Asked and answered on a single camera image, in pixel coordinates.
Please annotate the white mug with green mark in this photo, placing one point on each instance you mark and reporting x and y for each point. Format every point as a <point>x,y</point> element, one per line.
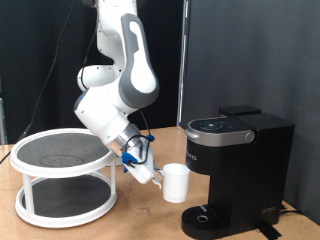
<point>175,182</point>

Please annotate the wrist camera on blue mount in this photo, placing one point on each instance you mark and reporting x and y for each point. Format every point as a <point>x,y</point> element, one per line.
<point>126,168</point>

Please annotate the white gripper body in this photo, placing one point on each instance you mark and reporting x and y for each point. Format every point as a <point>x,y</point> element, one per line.
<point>143,165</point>

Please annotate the white two-tier turntable stand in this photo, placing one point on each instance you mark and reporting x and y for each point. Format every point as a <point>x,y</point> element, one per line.
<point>63,200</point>

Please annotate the black Keurig coffee machine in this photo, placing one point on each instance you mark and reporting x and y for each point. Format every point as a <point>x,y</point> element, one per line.
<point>256,166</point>

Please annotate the grey metal frame post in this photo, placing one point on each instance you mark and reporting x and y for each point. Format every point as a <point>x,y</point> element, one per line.
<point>2,116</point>

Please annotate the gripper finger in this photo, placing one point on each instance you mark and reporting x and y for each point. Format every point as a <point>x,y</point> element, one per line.
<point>158,172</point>
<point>156,182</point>

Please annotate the black tape strip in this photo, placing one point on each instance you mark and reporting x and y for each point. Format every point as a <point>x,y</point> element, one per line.
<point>269,231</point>

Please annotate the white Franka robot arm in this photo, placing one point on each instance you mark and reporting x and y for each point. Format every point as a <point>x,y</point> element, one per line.
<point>113,100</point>

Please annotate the vertical metal pole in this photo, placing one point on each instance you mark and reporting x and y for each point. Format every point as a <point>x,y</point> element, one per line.
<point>181,66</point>

